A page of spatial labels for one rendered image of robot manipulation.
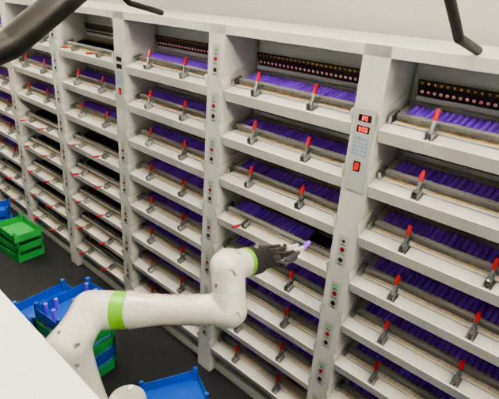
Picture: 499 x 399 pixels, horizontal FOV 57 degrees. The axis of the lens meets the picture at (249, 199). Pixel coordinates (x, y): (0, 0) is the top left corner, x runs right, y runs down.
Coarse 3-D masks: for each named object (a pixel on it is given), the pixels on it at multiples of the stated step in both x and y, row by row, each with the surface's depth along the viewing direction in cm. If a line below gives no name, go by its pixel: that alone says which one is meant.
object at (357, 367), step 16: (336, 352) 180; (352, 352) 182; (368, 352) 181; (336, 368) 183; (352, 368) 179; (368, 368) 178; (384, 368) 174; (400, 368) 174; (368, 384) 173; (384, 384) 172; (400, 384) 171; (416, 384) 168
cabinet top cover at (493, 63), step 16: (128, 16) 216; (144, 16) 208; (160, 16) 201; (176, 16) 213; (240, 32) 172; (256, 32) 167; (272, 32) 162; (288, 32) 157; (304, 32) 164; (336, 48) 146; (352, 48) 142; (384, 48) 136; (400, 48) 132; (416, 48) 131; (432, 48) 136; (448, 48) 141; (432, 64) 127; (448, 64) 124; (464, 64) 122; (480, 64) 119; (496, 64) 117
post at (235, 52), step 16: (224, 32) 177; (208, 48) 185; (224, 48) 179; (240, 48) 185; (256, 48) 192; (208, 64) 187; (224, 64) 182; (240, 64) 188; (256, 64) 195; (208, 80) 190; (208, 96) 192; (208, 112) 195; (224, 112) 191; (208, 128) 197; (208, 144) 200; (224, 160) 200; (208, 176) 205; (224, 192) 207; (208, 208) 211; (208, 240) 217; (208, 336) 238; (208, 352) 241; (208, 368) 245
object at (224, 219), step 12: (228, 204) 210; (228, 216) 207; (228, 228) 207; (240, 228) 200; (252, 228) 198; (252, 240) 198; (264, 240) 191; (276, 240) 190; (300, 264) 182; (312, 264) 176; (324, 264) 175; (324, 276) 175
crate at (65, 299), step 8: (88, 280) 235; (72, 288) 230; (80, 288) 234; (56, 296) 223; (64, 296) 227; (72, 296) 231; (40, 304) 217; (48, 304) 221; (64, 304) 226; (40, 312) 212; (48, 312) 220; (56, 312) 220; (64, 312) 220; (40, 320) 214; (48, 320) 209; (56, 320) 204
